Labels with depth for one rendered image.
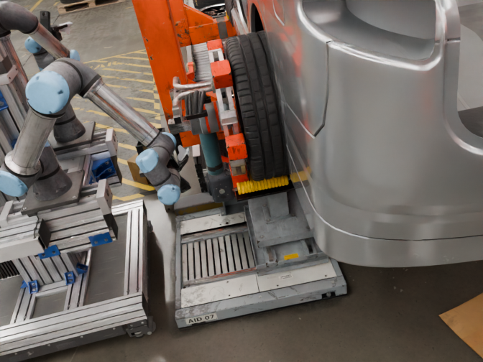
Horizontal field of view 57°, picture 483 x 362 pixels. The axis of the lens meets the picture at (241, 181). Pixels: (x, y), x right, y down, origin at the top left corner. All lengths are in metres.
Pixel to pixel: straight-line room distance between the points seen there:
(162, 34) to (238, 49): 0.57
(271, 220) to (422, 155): 1.44
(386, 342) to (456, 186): 1.18
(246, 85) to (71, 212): 0.87
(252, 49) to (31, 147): 0.91
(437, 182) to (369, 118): 0.21
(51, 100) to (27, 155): 0.27
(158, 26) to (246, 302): 1.40
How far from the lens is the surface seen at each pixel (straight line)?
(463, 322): 2.23
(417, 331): 2.17
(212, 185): 2.46
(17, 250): 1.92
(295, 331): 2.15
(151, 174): 1.50
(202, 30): 4.31
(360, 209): 1.14
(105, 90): 1.58
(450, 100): 0.97
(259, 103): 1.74
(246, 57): 1.82
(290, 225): 2.31
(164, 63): 2.37
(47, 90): 1.45
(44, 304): 2.40
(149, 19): 2.31
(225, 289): 2.27
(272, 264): 2.22
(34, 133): 1.58
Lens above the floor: 1.73
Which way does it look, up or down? 34 degrees down
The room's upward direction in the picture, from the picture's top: 11 degrees counter-clockwise
